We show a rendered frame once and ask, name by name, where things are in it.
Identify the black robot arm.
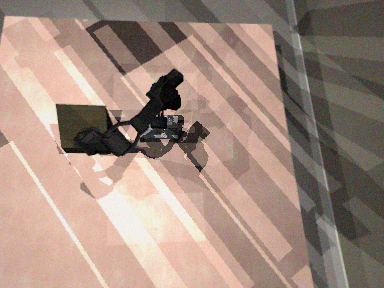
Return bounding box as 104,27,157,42
73,69,184,157

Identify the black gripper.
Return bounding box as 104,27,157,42
150,107,167,129

